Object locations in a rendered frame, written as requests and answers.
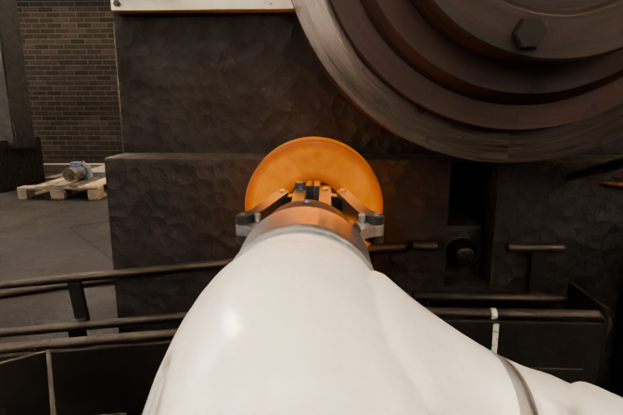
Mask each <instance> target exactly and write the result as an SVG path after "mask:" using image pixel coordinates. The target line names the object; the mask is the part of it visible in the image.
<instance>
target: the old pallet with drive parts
mask: <svg viewBox="0 0 623 415"><path fill-rule="evenodd" d="M46 179H48V181H49V182H44V183H41V184H38V185H23V186H21V187H17V190H18V198H19V199H29V198H32V197H35V196H38V195H43V194H46V193H49V192H50V195H51V196H52V197H50V199H67V198H70V197H72V196H75V195H78V194H81V193H84V192H86V191H87V194H88V197H89V198H88V200H97V199H100V198H102V197H105V196H107V191H105V192H104V186H103V185H104V184H106V176H93V179H91V180H85V179H81V180H76V181H73V182H68V181H66V180H65V179H64V177H63V172H62V173H59V174H56V175H52V176H48V177H46ZM35 190H42V191H38V192H35Z"/></svg>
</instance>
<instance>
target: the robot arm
mask: <svg viewBox="0 0 623 415"><path fill-rule="evenodd" d="M235 223H236V225H235V227H236V242H237V243H238V244H241V245H242V247H241V249H240V251H239V253H238V254H237V255H236V257H235V258H234V260H233V261H232V262H231V263H229V264H228V265H227V266H226V267H224V268H223V269H222V270H221V271H220V272H219V273H218V274H217V275H216V276H215V277H214V278H213V280H212V281H211V282H210V283H209V284H208V286H207V287H206V288H205V289H204V290H203V292H202V293H201V294H200V295H199V297H198V298H197V300H196V302H195V303H194V305H193V307H191V308H190V310H189V311H188V313H187V314H186V316H185V317H184V320H183V321H182V323H181V325H180V326H179V328H178V330H177V332H176V334H175V336H174V337H173V339H172V342H171V344H170V346H169V348H168V350H167V352H166V355H165V357H164V359H163V361H162V362H161V364H160V367H159V370H158V373H157V375H156V377H155V380H154V383H153V384H152V387H151V390H150V393H149V395H148V398H147V401H146V405H145V407H144V410H143V413H142V415H623V397H621V396H618V395H615V394H613V393H611V392H609V391H606V390H604V389H603V388H600V387H598V386H596V385H593V384H589V383H586V382H575V383H572V384H570V383H568V382H565V381H563V380H561V379H559V378H557V377H555V376H552V375H551V374H548V373H545V372H542V371H536V370H533V369H530V368H527V367H525V366H522V365H519V364H517V363H515V362H513V361H511V360H510V359H507V358H504V357H502V356H500V355H498V354H496V353H494V352H492V351H490V350H489V349H487V348H485V347H484V346H482V345H480V344H478V343H477V342H475V341H474V340H472V339H470V338H469V337H467V336H465V335H464V334H462V333H460V332H459V331H457V330H456V329H454V328H453V327H451V326H450V325H449V324H448V323H446V322H445V321H443V320H442V319H440V318H439V317H437V316H436V315H435V314H433V313H432V312H430V311H429V310H428V309H426V308H425V307H423V306H422V305H420V304H419V303H418V302H416V301H415V300H414V299H413V298H411V297H410V296H409V295H407V294H406V293H405V292H404V291H403V290H402V289H400V288H399V287H398V286H397V285H396V284H395V283H394V282H392V281H391V280H390V279H389V278H388V277H387V276H386V275H385V274H383V273H380V272H378V271H374V269H373V265H372V262H371V259H370V256H369V252H368V248H367V246H366V243H365V242H364V241H367V242H368V243H370V244H373V245H381V244H383V242H384V215H382V214H380V213H377V212H375V211H372V210H370V209H369V208H368V207H367V206H365V205H364V204H363V203H362V202H361V201H360V200H358V199H357V198H356V197H355V196H354V195H352V194H351V193H350V192H349V191H347V190H345V189H340V190H338V191H337V193H336V194H333V193H331V187H330V186H327V185H321V182H320V181H307V182H295V191H294V194H289V193H288V191H287V190H285V189H281V190H279V191H277V192H275V193H274V194H272V195H271V196H269V197H268V198H266V199H265V200H263V201H262V202H261V203H259V204H258V205H257V206H256V207H254V208H253V209H251V210H248V211H245V212H242V213H239V214H236V215H235Z"/></svg>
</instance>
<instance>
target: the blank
mask: <svg viewBox="0 0 623 415"><path fill-rule="evenodd" d="M306 181H320V182H325V183H327V184H329V185H330V186H332V187H333V188H334V189H335V190H336V191H338V190H340V189H345V190H347V191H349V192H350V193H351V194H352V195H354V196H355V197H356V198H357V199H358V200H360V201H361V202H362V203H363V204H364V205H365V206H367V207H368V208H369V209H370V210H372V211H375V212H377V213H380V214H383V198H382V193H381V189H380V186H379V183H378V181H377V178H376V176H375V174H374V173H373V171H372V169H371V167H370V166H369V164H368V163H367V162H366V161H365V159H364V158H363V157H362V156H361V155H360V154H359V153H358V152H356V151H355V150H354V149H352V148H351V147H349V146H348V145H345V144H343V143H341V142H339V141H337V140H334V139H330V138H325V137H316V136H312V137H302V138H298V139H295V140H292V141H289V142H287V143H284V144H282V145H280V146H278V147H277V148H275V149H274V150H273V151H272V152H271V153H270V154H269V155H268V156H267V157H266V158H265V159H264V160H263V161H262V162H261V164H260V165H259V166H258V167H257V168H256V170H255V171H254V173H253V175H252V177H251V179H250V181H249V184H248V189H247V192H246V199H245V211H248V210H251V209H253V208H254V207H256V206H257V205H258V204H259V203H261V202H262V201H263V200H265V199H266V198H268V197H269V196H271V195H272V194H274V193H275V192H277V191H279V190H281V189H285V190H287V191H288V193H290V192H291V191H292V189H293V188H295V182H306Z"/></svg>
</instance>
